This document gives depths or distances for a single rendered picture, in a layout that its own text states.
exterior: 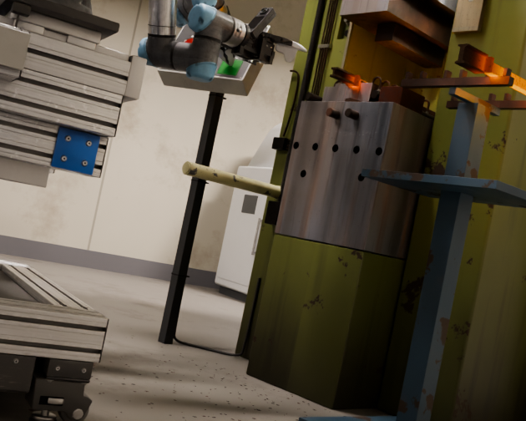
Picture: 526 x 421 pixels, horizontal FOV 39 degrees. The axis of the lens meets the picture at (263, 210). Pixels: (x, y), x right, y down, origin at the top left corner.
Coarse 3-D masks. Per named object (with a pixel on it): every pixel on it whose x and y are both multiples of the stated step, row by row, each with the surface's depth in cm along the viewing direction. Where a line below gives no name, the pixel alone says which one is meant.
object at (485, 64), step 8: (464, 48) 167; (472, 48) 168; (464, 56) 168; (472, 56) 169; (480, 56) 171; (464, 64) 168; (472, 64) 170; (480, 64) 172; (488, 64) 171; (496, 64) 174; (472, 72) 173; (480, 72) 172; (488, 72) 172; (496, 72) 174; (520, 80) 181; (512, 88) 184; (520, 88) 182
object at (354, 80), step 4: (332, 68) 234; (336, 68) 233; (340, 68) 234; (332, 72) 234; (336, 72) 234; (340, 72) 235; (344, 72) 235; (348, 72) 237; (332, 76) 234; (336, 76) 233; (340, 76) 234; (344, 76) 237; (348, 76) 238; (352, 76) 239; (356, 76) 239; (360, 76) 239; (340, 80) 238; (344, 80) 236; (348, 80) 237; (352, 80) 240; (356, 80) 239; (348, 84) 241; (352, 84) 240; (356, 84) 239
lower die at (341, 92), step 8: (360, 80) 239; (328, 88) 249; (336, 88) 246; (344, 88) 244; (352, 88) 241; (360, 88) 239; (368, 88) 236; (376, 88) 237; (328, 96) 248; (336, 96) 245; (344, 96) 243; (352, 96) 240; (360, 96) 238; (368, 96) 236; (432, 112) 259
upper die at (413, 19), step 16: (352, 0) 248; (368, 0) 243; (384, 0) 238; (400, 0) 240; (416, 0) 246; (352, 16) 249; (368, 16) 245; (384, 16) 242; (400, 16) 241; (416, 16) 247; (432, 16) 253; (416, 32) 252; (432, 32) 254; (448, 32) 260
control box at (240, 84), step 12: (180, 36) 278; (192, 36) 276; (252, 60) 262; (168, 72) 268; (180, 72) 266; (216, 72) 262; (240, 72) 260; (252, 72) 263; (168, 84) 274; (180, 84) 272; (192, 84) 269; (204, 84) 267; (216, 84) 264; (228, 84) 262; (240, 84) 259; (252, 84) 265
